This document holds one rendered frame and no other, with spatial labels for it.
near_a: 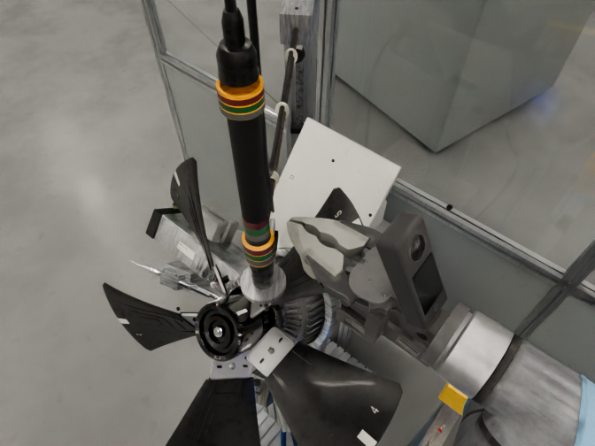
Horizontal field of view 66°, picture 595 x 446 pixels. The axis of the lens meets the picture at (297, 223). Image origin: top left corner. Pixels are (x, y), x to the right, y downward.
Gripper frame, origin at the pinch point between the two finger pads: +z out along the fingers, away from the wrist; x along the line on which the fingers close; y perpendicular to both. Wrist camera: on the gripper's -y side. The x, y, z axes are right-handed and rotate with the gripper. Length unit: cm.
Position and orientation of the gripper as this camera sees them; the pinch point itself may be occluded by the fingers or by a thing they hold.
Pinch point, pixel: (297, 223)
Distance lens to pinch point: 51.4
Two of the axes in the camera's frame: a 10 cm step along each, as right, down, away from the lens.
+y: 0.0, 6.1, 7.9
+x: 6.4, -6.1, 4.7
